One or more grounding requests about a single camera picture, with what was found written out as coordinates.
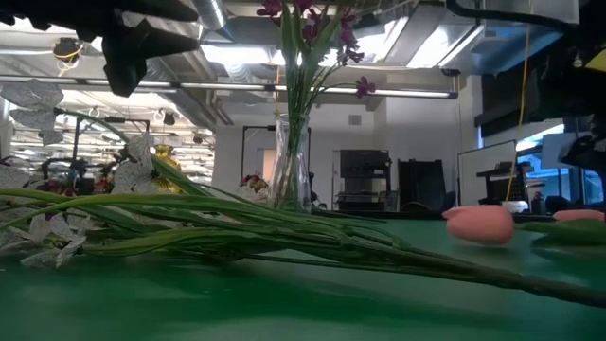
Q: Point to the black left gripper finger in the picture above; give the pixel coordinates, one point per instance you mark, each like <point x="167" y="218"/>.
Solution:
<point x="165" y="42"/>
<point x="170" y="12"/>

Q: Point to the purple flower spray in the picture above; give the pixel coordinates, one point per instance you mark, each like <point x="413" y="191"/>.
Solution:
<point x="305" y="80"/>

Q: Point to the white veined flower spray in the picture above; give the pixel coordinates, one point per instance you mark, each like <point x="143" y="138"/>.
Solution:
<point x="331" y="237"/>

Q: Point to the pink tulip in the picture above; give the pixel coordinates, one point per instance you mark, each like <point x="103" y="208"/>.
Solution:
<point x="478" y="225"/>
<point x="580" y="215"/>

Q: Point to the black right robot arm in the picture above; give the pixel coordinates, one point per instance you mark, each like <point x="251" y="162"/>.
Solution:
<point x="577" y="95"/>

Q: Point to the yellow glass vase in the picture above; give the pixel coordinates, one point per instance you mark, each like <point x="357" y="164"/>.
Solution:
<point x="166" y="152"/>

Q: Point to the clear glass vase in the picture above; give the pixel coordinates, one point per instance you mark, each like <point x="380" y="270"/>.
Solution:
<point x="291" y="166"/>

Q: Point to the long ceiling light strip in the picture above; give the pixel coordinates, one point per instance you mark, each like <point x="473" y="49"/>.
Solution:
<point x="227" y="86"/>

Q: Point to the red black background robot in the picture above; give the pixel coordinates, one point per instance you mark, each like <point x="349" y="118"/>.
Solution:
<point x="253" y="182"/>

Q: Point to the black cabinet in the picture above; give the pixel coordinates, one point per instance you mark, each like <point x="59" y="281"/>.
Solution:
<point x="364" y="163"/>

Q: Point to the whiteboard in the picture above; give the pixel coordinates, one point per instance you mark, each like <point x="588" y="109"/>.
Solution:
<point x="483" y="175"/>

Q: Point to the black equipment rack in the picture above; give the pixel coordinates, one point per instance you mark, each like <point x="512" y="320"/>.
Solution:
<point x="494" y="184"/>

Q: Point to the white display panel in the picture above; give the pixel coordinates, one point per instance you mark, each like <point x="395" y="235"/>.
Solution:
<point x="551" y="149"/>

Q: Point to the silver round ventilation duct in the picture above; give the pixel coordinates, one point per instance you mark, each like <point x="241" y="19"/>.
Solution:
<point x="210" y="12"/>

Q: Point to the black metal frame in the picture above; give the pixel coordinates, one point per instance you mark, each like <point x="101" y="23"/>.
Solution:
<point x="243" y="147"/>

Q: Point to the grey wall vent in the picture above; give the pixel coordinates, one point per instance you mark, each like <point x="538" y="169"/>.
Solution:
<point x="355" y="119"/>

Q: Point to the black dome camera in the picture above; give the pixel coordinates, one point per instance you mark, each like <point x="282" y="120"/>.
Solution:
<point x="450" y="72"/>

